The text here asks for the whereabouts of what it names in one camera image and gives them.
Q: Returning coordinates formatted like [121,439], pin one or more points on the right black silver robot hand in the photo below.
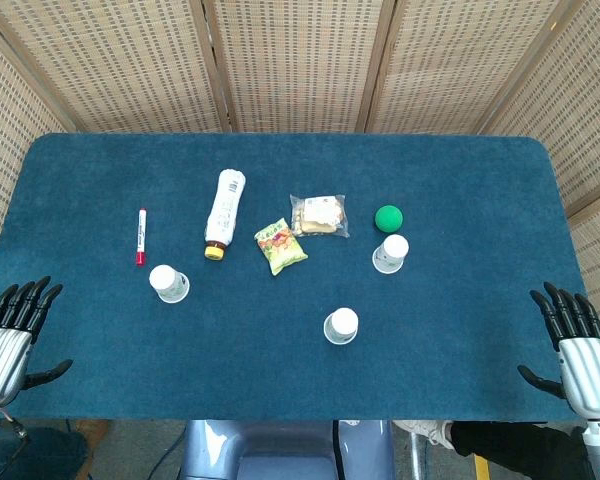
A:
[590,370]

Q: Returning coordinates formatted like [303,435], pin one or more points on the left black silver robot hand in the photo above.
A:
[2,360]

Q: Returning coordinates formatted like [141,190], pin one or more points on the white floral paper cup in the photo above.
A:
[391,254]
[169,284]
[340,326]

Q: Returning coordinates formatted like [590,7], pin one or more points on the light blue robot base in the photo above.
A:
[280,450]

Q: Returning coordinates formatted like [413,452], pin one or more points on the black trouser leg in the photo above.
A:
[520,450]

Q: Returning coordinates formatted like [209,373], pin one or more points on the white sneaker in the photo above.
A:
[422,432]

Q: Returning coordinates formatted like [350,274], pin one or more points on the red white marker pen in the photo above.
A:
[141,235]

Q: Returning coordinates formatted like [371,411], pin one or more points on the grey metal table leg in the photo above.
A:
[416,457]

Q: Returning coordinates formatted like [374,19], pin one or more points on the blue carpet table mat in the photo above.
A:
[230,350]

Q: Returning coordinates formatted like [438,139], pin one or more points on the woven bamboo screen panel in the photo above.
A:
[580,125]
[455,65]
[10,125]
[120,65]
[300,65]

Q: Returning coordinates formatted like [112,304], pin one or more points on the green ball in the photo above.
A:
[389,219]

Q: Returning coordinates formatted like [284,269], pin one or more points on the white bottle yellow cap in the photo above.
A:
[225,210]

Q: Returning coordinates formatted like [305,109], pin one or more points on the green yellow snack bag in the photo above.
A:
[280,247]

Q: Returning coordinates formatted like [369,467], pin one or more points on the clear wrapped sandwich pack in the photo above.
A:
[320,215]

